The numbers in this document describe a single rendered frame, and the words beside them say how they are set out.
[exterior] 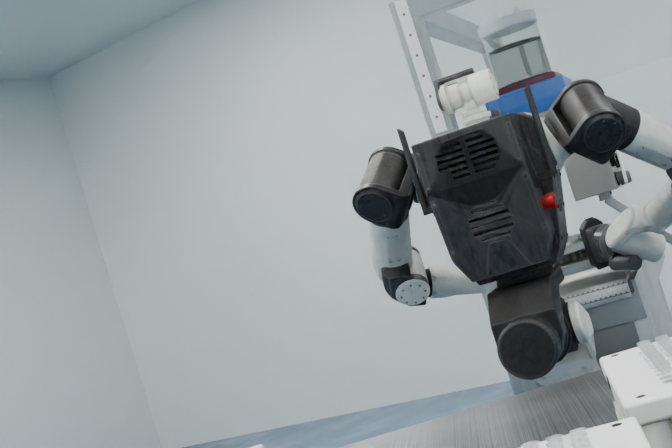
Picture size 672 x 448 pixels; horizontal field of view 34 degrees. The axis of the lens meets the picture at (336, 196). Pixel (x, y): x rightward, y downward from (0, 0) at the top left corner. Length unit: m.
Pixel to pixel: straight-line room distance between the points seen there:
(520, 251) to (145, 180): 5.96
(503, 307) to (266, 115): 5.14
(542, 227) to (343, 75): 4.80
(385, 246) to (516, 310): 0.38
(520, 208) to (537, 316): 0.21
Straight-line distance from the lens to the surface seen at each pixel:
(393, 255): 2.38
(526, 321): 2.06
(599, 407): 1.26
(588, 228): 2.70
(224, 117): 7.37
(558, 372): 2.37
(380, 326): 6.93
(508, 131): 2.05
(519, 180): 2.06
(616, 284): 2.72
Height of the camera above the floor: 1.09
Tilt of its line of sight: 2 degrees up
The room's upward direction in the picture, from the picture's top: 18 degrees counter-clockwise
